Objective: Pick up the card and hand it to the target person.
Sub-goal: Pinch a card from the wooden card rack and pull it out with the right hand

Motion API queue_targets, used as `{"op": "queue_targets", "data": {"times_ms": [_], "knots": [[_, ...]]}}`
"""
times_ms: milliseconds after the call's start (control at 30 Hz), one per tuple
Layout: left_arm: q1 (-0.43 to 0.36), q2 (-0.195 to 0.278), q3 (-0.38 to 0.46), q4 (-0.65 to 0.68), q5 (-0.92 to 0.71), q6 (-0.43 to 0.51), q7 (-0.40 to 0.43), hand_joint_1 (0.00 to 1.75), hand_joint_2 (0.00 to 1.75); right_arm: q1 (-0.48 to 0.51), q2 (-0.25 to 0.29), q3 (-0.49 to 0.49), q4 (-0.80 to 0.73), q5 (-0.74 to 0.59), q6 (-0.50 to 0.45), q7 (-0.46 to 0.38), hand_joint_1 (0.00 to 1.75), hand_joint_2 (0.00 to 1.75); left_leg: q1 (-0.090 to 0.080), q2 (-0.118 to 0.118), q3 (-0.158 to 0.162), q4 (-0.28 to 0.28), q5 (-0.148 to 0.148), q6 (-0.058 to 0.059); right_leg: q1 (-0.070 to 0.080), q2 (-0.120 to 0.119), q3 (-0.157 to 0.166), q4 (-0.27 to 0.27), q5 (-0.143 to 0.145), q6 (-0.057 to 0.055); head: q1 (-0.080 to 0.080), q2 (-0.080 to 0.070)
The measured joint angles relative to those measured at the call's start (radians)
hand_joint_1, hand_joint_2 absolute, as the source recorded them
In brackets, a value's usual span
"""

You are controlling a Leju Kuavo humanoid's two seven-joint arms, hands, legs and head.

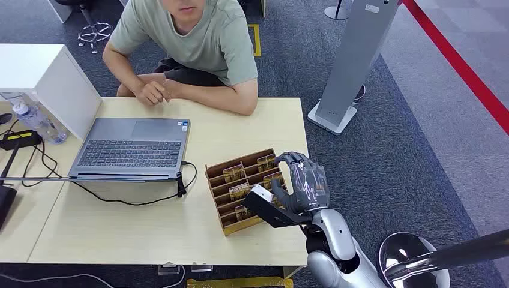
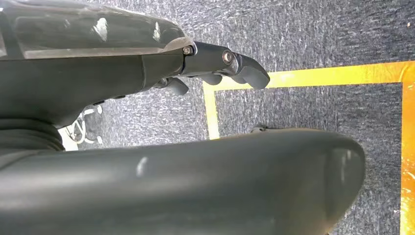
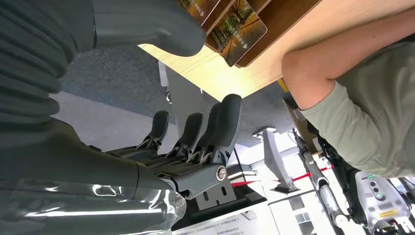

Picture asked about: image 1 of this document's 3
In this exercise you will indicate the person's left hand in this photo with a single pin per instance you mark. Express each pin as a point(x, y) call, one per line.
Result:
point(175, 89)

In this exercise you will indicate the person's right hand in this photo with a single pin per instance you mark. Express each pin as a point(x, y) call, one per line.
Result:
point(151, 93)

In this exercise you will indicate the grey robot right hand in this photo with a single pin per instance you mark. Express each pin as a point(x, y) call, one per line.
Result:
point(308, 187)

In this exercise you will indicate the person's left forearm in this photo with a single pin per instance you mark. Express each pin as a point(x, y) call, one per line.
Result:
point(222, 97)

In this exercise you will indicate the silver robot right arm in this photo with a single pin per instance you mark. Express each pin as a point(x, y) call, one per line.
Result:
point(338, 246)

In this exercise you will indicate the person's right forearm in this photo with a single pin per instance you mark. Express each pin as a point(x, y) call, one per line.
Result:
point(119, 67)

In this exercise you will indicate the gold hotel key card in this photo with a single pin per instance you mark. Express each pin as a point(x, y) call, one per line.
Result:
point(233, 173)
point(272, 180)
point(239, 192)
point(242, 213)
point(265, 162)

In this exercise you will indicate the person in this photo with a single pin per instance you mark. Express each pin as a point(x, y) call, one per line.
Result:
point(199, 39)

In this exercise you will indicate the brown wooden card holder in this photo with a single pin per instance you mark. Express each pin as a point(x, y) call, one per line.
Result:
point(222, 187)

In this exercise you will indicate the grey laptop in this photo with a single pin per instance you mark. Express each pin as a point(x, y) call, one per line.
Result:
point(131, 153)

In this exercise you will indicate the chrome office chair base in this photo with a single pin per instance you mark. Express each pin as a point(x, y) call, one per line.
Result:
point(94, 33)

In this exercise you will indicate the white box cabinet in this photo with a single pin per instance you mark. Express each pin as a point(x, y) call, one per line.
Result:
point(47, 83)

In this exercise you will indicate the dark round floor base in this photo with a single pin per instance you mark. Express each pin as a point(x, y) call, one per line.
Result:
point(360, 93)

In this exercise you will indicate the clear plastic water bottle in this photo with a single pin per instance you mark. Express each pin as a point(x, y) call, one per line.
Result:
point(37, 123)

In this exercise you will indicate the yellow tape strip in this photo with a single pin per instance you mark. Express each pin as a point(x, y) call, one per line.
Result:
point(238, 283)

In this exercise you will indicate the chrome stanchion with pole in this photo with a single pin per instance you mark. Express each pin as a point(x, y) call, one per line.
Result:
point(413, 258)

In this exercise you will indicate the grey kiosk stand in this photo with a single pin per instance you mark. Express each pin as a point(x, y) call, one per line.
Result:
point(354, 59)

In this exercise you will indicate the black device with yellow label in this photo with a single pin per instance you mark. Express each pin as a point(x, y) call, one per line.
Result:
point(20, 139)

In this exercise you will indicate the thin metal rod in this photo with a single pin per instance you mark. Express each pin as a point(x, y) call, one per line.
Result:
point(36, 178)

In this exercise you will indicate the round stanchion base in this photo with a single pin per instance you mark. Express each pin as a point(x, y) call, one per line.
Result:
point(337, 12)

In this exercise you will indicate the black stand with pole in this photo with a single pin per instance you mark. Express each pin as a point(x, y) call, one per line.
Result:
point(6, 198)

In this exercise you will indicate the red barrier belt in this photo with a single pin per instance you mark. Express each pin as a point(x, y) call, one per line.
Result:
point(457, 63)

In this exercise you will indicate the pale wrist camera, black bracket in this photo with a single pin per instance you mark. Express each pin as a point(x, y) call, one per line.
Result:
point(266, 208)

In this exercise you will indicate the clear table bracket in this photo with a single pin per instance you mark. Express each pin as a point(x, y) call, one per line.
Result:
point(169, 269)
point(201, 268)

